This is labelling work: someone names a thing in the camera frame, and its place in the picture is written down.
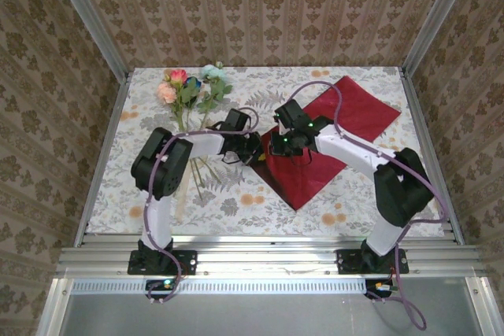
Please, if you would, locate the red wrapping paper sheet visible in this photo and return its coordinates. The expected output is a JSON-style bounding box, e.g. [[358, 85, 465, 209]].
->
[[250, 75, 403, 212]]

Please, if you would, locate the cream ribbon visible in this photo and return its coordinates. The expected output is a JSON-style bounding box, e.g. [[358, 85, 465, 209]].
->
[[175, 172, 190, 229]]

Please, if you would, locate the pink artificial rose stem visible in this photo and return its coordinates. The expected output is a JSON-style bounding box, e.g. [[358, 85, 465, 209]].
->
[[156, 68, 222, 184]]

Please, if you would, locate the floral fern print tablecloth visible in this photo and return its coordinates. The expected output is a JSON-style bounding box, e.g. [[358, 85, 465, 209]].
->
[[86, 66, 446, 239]]

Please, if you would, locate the grey metal shelf panel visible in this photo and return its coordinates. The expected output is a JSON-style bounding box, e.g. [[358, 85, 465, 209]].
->
[[58, 292, 484, 336]]

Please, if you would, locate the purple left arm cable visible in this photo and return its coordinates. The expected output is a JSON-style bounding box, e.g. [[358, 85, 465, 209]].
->
[[141, 106, 261, 306]]

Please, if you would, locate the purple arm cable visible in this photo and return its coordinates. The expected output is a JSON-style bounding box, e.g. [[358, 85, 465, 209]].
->
[[288, 79, 450, 331], [141, 106, 261, 306]]

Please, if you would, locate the aluminium front frame rail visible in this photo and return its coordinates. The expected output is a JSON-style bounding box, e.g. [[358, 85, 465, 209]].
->
[[54, 244, 484, 279]]

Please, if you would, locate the aluminium table side rail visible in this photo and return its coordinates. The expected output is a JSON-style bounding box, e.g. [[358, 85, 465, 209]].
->
[[73, 70, 134, 247], [397, 66, 466, 246]]

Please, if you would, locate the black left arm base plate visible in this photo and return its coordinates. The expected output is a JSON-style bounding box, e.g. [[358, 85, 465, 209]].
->
[[126, 249, 198, 276]]

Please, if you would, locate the white slotted cable duct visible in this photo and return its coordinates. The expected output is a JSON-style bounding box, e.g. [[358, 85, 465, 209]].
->
[[70, 278, 366, 296]]

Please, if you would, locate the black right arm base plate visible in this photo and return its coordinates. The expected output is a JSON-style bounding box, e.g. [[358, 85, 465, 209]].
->
[[335, 248, 410, 275]]

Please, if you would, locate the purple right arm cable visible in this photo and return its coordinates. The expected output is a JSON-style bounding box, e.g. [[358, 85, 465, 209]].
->
[[288, 79, 450, 331]]

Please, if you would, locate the aluminium frame post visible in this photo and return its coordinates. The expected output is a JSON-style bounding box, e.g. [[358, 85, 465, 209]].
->
[[43, 0, 133, 79], [400, 0, 480, 73]]

